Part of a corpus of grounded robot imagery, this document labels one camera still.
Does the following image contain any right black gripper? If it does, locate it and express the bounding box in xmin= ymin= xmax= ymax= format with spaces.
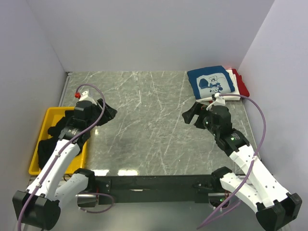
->
xmin=182 ymin=101 xmax=219 ymax=136

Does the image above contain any black t-shirt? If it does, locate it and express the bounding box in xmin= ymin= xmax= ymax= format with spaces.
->
xmin=38 ymin=111 xmax=86 ymax=170

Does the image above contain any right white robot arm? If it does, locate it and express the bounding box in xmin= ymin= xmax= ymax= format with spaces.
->
xmin=182 ymin=93 xmax=302 ymax=231

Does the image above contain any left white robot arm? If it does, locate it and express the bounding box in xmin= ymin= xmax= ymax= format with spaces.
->
xmin=13 ymin=91 xmax=117 ymax=231

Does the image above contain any folded blue printed t-shirt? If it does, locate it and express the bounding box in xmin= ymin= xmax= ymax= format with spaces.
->
xmin=187 ymin=66 xmax=236 ymax=100

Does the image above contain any folded white t-shirt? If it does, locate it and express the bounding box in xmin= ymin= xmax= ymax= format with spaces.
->
xmin=196 ymin=69 xmax=240 ymax=102

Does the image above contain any folded red t-shirt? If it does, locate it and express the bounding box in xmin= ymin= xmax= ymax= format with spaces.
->
xmin=207 ymin=66 xmax=250 ymax=97

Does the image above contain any yellow plastic tray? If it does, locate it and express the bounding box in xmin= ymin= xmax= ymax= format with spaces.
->
xmin=28 ymin=107 xmax=88 ymax=176

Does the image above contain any black base beam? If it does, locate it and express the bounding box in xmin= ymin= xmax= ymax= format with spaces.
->
xmin=85 ymin=175 xmax=229 ymax=203

